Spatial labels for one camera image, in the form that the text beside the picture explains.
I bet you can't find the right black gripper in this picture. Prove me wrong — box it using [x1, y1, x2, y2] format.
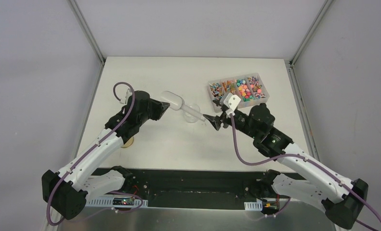
[203, 110, 260, 140]

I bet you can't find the clear plastic scoop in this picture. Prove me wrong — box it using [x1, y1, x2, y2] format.
[161, 91, 206, 122]

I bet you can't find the clear plastic jar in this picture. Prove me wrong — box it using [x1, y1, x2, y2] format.
[183, 103, 201, 123]

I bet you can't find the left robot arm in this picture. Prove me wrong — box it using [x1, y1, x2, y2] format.
[41, 90, 170, 220]

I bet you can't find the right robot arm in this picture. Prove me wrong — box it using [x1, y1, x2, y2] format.
[204, 100, 368, 230]

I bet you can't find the compartmented candy tray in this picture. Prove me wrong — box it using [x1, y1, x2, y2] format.
[207, 73, 270, 108]

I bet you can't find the wooden jar lid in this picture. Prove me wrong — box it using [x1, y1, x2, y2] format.
[121, 137, 134, 149]

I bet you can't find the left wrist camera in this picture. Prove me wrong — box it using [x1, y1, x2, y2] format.
[119, 89, 132, 105]

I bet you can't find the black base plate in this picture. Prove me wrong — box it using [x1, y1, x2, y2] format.
[71, 167, 302, 210]

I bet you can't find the right slotted cable duct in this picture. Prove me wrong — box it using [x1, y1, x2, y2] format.
[244, 200, 263, 211]

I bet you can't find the slotted cable duct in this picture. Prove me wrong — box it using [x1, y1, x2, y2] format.
[244, 200, 263, 211]
[86, 196, 148, 208]

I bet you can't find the left slotted cable duct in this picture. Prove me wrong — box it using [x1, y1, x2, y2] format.
[86, 196, 148, 208]

